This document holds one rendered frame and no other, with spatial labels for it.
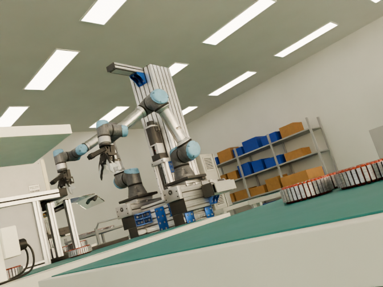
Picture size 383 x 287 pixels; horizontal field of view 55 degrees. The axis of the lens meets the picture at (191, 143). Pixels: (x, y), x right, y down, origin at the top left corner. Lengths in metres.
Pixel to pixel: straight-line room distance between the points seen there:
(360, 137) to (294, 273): 7.81
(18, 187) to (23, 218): 0.23
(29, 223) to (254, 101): 7.78
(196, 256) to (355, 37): 7.96
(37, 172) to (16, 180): 0.13
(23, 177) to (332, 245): 2.00
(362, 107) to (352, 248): 7.81
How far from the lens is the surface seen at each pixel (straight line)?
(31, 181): 2.23
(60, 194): 2.11
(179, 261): 0.45
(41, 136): 1.33
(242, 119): 9.51
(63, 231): 2.29
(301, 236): 0.34
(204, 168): 3.01
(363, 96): 8.11
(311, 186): 0.81
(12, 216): 2.02
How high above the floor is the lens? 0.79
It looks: 10 degrees up
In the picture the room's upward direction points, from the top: 16 degrees counter-clockwise
